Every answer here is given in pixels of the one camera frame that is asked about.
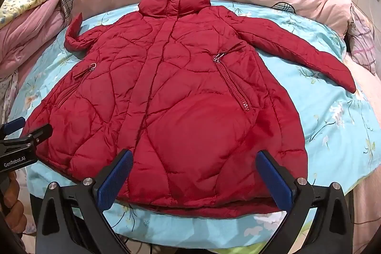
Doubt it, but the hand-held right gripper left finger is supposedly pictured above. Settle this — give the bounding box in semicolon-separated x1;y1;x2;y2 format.
36;149;133;254

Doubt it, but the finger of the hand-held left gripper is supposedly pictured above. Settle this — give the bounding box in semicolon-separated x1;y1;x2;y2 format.
0;124;53;151
0;117;26;137

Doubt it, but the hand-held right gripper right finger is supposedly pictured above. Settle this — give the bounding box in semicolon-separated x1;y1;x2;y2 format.
256;150;362;254

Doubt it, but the red quilted jacket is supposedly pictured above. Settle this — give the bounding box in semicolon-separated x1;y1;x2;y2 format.
22;0;357;217

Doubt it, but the person's left hand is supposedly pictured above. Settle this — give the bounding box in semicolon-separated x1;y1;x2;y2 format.
0;172;28;234

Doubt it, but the light blue floral bed sheet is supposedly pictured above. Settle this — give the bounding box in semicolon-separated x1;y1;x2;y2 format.
9;2;381;250

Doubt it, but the plain pink blanket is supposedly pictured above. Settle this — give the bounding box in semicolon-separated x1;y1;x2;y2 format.
0;0;75;85

